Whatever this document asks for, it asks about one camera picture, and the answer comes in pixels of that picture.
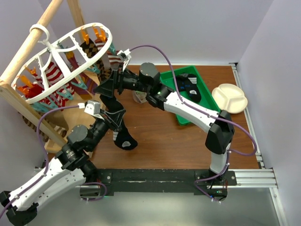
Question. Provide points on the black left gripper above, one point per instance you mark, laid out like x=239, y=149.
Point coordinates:
x=113, y=119

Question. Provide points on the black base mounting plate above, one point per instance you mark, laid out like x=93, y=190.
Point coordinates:
x=195, y=181

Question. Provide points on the green ceramic mug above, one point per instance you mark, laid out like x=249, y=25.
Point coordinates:
x=139, y=97

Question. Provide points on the brown yellow argyle sock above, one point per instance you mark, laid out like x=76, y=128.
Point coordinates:
x=91, y=50

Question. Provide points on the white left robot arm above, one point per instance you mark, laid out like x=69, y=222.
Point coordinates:
x=70, y=167

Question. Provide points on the maroon purple sock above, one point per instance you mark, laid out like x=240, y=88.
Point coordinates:
x=82, y=84

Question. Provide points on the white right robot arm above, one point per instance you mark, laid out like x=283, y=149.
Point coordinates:
x=217, y=125

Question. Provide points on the black blue logo sock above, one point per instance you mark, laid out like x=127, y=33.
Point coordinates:
x=188, y=82

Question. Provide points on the black white striped sock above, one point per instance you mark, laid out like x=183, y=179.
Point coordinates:
x=122, y=138

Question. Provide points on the cream divided plate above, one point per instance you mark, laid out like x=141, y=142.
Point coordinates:
x=230, y=98

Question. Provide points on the red white striped sock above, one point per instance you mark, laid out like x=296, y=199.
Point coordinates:
x=54, y=100

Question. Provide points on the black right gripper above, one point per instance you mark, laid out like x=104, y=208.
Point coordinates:
x=107, y=88

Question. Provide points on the grey red striped sock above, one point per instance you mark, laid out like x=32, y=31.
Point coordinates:
x=115, y=60
x=105, y=59

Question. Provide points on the white oval sock hanger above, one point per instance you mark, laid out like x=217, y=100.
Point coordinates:
x=52, y=51

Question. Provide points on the green plastic tray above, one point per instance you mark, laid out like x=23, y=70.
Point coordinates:
x=207, y=100

